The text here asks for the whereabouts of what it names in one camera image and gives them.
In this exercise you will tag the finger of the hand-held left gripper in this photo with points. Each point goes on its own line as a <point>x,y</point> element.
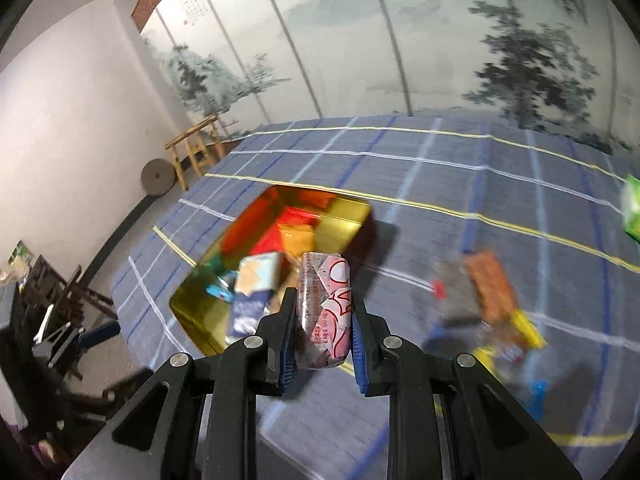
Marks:
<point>130,384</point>
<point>102,331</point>

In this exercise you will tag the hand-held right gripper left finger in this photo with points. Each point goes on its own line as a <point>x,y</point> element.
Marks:
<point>287,355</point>

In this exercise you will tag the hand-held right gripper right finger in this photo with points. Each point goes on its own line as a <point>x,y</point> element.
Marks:
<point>359,360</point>

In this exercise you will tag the pink white snack packet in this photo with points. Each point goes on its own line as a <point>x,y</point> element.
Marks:
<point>322,310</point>

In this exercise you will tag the blue silver cracker packet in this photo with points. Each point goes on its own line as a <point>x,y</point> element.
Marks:
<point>250,295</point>

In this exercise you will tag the teal snack packet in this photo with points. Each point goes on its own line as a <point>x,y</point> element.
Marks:
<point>220,290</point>

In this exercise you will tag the dark red tin box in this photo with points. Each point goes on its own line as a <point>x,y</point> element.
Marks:
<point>200,320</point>

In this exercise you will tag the silver snack packet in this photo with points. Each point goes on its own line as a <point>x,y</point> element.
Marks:
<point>455,292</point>

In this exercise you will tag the red snack packet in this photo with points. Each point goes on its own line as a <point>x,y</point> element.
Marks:
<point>292,217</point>

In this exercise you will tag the orange brown snack packet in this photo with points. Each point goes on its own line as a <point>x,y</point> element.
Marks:
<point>492,280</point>

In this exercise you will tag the yellow snack packet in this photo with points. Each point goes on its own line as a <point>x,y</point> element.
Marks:
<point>527,332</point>

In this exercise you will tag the small blue snack packet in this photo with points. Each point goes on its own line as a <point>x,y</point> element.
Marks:
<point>537,395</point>

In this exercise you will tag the dark wooden chair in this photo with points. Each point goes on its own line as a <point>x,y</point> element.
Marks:
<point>65,290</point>

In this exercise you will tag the green box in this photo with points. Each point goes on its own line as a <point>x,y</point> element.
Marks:
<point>20,255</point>

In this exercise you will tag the round grey millstone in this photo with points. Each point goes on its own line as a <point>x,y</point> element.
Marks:
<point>157,177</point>

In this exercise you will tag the blue plaid tablecloth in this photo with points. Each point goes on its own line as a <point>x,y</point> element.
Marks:
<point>450,175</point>

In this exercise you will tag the light wooden stool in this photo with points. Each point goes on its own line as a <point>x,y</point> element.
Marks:
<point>195,145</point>

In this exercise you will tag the green tissue pack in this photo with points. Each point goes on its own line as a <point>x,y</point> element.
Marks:
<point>632,210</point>

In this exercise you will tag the landscape painted folding screen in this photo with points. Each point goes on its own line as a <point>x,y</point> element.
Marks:
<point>400,35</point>

